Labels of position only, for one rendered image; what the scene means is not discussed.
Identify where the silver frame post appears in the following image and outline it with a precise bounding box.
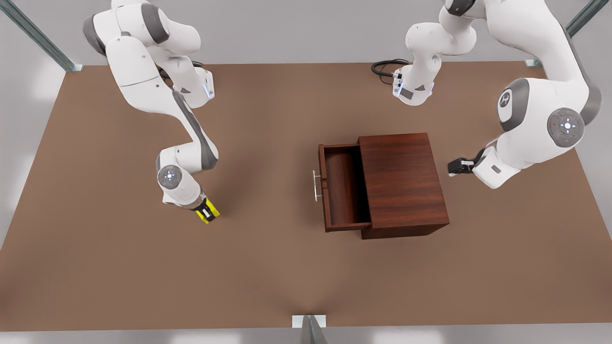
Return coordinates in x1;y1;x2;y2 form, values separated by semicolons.
292;314;328;344
0;0;83;73
525;0;611;68

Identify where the black cable loop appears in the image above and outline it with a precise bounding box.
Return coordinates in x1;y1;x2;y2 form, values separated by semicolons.
371;59;412;86

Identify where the wooden drawer with silver handle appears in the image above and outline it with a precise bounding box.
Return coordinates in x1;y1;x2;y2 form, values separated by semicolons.
313;143;373;233

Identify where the small yellow block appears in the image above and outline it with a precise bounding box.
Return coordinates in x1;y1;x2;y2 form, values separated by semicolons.
197;203;221;225

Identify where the dark wooden cabinet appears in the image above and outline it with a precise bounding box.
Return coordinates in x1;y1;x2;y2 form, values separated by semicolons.
358;133;450;240

